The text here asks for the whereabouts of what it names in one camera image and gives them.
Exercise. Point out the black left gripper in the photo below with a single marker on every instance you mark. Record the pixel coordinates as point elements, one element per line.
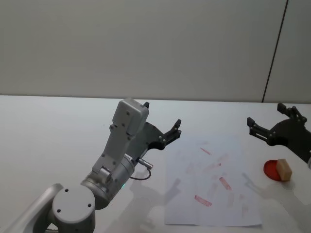
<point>149,136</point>

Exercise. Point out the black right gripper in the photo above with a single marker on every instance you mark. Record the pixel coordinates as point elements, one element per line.
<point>291,136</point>

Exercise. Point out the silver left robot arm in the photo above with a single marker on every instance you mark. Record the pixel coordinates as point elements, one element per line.
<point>73,206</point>

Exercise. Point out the round red ink pad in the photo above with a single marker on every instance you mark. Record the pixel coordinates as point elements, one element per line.
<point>270,170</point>

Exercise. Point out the pale wooden stamp block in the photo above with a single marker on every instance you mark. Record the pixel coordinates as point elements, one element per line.
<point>284,170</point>

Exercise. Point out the white paper with red stamps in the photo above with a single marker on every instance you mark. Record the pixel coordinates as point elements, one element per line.
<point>213,184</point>

